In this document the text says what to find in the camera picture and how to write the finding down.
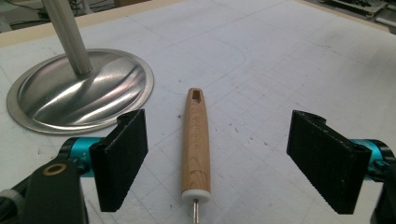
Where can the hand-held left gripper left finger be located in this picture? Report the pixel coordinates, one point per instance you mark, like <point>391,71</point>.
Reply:
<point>120,161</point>

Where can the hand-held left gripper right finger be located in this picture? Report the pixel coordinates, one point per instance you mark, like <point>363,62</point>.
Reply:
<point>327,161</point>

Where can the metal stand with round base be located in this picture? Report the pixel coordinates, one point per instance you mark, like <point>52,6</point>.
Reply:
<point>81,93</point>

